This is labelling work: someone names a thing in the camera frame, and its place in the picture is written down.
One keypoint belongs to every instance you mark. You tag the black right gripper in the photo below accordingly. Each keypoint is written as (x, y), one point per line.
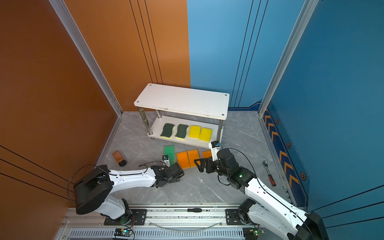
(209, 162)

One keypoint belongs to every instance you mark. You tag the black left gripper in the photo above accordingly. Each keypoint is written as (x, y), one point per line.
(178, 179)

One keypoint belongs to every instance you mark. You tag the light green sponge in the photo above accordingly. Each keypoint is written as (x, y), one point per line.
(170, 152)

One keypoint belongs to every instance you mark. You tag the yellow sponge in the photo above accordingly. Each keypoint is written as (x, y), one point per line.
(195, 132)
(205, 135)

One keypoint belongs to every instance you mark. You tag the green wavy sponge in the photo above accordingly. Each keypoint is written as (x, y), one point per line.
(167, 131)
(181, 131)

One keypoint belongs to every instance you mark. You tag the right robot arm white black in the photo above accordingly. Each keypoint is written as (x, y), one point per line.
(263, 206)

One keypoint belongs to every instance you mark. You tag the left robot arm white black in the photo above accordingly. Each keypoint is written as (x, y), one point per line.
(94, 192)

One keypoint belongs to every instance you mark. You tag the white two-tier shelf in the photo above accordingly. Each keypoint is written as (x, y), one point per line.
(155, 99)

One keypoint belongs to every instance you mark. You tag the orange sponge right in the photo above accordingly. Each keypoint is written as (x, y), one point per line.
(207, 154)

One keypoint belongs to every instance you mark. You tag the orange sponge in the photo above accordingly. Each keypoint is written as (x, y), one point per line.
(183, 160)
(192, 156)
(207, 154)

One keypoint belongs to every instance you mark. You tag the orange sponge middle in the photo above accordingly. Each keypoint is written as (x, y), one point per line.
(192, 156)

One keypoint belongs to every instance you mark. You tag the orange sponge left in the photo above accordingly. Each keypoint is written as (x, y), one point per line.
(183, 160)

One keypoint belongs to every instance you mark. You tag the left green circuit board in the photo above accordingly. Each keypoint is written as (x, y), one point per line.
(124, 233)

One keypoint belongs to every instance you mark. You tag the green circuit board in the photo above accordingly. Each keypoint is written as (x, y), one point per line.
(124, 233)
(252, 233)

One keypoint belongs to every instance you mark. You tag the right green circuit board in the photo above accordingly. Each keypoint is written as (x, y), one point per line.
(252, 233)

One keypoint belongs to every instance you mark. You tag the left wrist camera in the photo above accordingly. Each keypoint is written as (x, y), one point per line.
(166, 160)

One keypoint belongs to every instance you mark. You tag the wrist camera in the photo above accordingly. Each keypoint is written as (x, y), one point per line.
(215, 147)
(166, 160)

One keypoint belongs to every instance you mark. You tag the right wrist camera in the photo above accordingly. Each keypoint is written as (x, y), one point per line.
(215, 147)

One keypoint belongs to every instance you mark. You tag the brown sponge by wall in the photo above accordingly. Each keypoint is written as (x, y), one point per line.
(119, 159)

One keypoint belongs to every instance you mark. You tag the black screwdriver on rail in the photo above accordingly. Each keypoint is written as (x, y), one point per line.
(194, 210)

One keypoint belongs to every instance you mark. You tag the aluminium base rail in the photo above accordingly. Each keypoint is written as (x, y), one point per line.
(164, 222)

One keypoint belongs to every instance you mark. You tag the red handled ratchet tool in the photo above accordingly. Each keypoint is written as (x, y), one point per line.
(272, 181)

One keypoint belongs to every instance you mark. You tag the right aluminium corner post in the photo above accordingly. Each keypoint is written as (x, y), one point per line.
(295, 37)

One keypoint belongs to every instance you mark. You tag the aluminium corner post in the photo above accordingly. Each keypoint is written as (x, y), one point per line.
(75, 34)
(295, 37)

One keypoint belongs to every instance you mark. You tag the left aluminium corner post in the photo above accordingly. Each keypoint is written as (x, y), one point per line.
(75, 34)

